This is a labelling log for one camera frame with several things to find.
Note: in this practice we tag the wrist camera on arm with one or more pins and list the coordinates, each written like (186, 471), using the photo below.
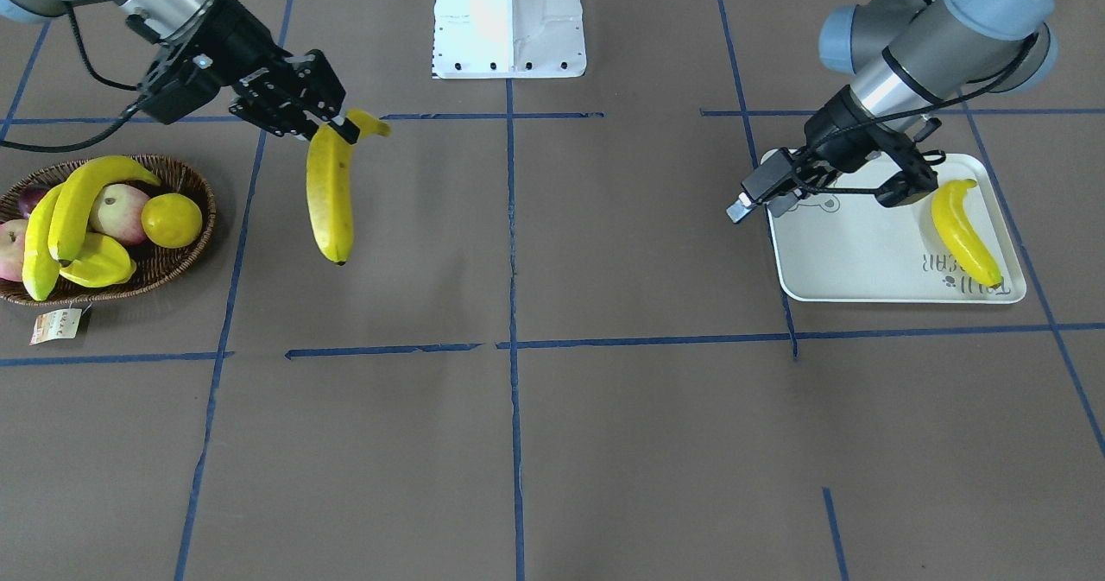
(772, 186)
(176, 85)

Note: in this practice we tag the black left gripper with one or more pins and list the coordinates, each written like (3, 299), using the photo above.
(849, 129)

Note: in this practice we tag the dark purple fruit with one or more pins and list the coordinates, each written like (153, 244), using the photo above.
(30, 198)

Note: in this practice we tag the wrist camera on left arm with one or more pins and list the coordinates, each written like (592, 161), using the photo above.
(772, 186)

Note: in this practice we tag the yellow starfruit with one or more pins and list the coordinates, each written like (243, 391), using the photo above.
(102, 261)

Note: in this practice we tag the yellow banana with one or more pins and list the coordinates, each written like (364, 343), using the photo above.
(72, 212)
(40, 271)

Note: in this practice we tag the white bear plate tray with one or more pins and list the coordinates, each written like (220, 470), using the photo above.
(847, 248)

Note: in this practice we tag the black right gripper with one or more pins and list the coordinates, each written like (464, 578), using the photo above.
(231, 43)

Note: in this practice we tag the pink apple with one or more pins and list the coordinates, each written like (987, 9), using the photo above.
(12, 249)

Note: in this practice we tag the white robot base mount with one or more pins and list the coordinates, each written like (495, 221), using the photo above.
(508, 39)

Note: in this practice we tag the yellow banana middle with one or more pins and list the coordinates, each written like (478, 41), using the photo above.
(72, 212)

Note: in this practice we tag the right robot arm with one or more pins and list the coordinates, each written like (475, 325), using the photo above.
(165, 23)

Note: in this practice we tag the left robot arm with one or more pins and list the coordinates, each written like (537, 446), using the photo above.
(906, 59)

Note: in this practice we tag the brown wicker basket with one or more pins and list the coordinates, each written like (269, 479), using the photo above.
(155, 266)

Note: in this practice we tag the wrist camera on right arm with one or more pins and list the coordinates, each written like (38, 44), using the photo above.
(176, 85)

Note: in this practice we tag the basket paper tag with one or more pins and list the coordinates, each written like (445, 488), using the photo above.
(61, 324)

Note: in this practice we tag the yellow banana moved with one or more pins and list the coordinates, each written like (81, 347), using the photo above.
(954, 228)
(328, 193)

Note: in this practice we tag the yellow lemon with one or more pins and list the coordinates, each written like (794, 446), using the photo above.
(172, 220)

